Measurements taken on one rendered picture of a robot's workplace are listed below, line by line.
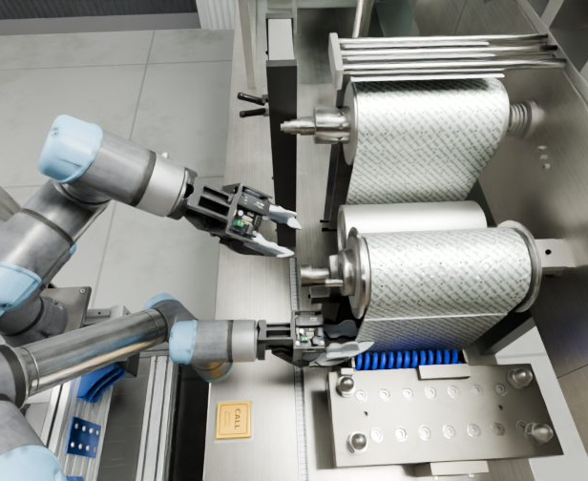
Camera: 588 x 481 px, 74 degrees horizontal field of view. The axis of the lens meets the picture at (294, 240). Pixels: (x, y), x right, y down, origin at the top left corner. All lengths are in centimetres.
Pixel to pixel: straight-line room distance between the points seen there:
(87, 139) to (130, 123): 250
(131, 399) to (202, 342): 106
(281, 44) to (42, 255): 48
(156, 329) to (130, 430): 94
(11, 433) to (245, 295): 59
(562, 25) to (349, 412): 75
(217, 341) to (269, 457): 31
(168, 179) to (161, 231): 180
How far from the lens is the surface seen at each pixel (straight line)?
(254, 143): 133
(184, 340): 72
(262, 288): 101
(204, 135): 276
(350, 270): 61
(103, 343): 75
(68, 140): 50
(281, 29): 77
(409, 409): 82
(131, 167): 50
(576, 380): 78
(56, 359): 71
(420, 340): 80
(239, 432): 90
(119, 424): 174
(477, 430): 86
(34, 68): 383
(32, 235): 56
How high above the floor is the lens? 181
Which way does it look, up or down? 57 degrees down
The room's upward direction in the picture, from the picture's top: straight up
